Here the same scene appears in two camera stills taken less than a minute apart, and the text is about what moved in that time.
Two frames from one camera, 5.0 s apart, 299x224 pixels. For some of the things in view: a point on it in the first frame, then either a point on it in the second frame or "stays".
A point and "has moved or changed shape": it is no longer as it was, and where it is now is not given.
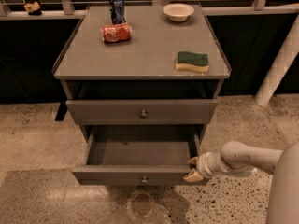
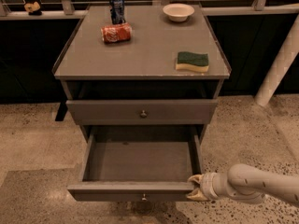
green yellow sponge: [192, 61] stays
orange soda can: [117, 33] stays
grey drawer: [147, 155] has moved or changed shape
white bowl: [177, 11] stays
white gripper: [204, 166] -> [206, 185]
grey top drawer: [143, 112] stays
